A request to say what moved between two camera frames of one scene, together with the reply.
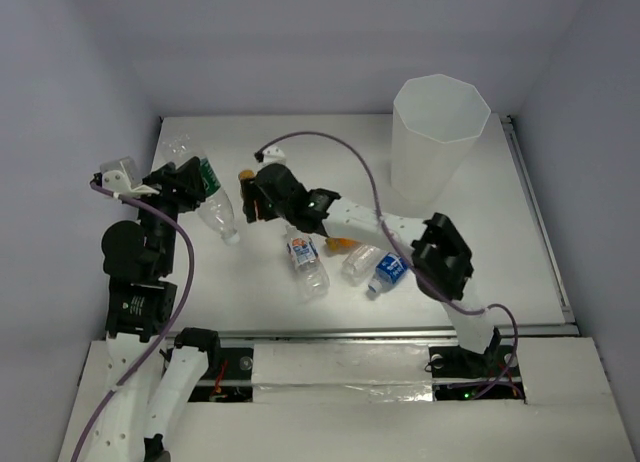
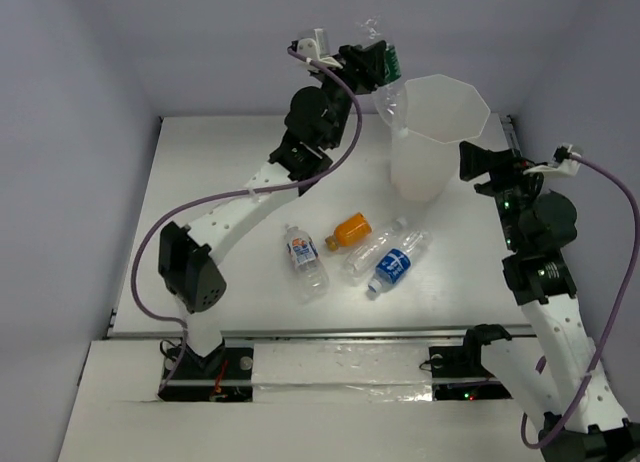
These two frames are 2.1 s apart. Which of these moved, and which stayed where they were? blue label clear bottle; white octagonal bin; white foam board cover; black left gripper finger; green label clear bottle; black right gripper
Moved: black right gripper; green label clear bottle; black left gripper finger
Stayed: white foam board cover; blue label clear bottle; white octagonal bin
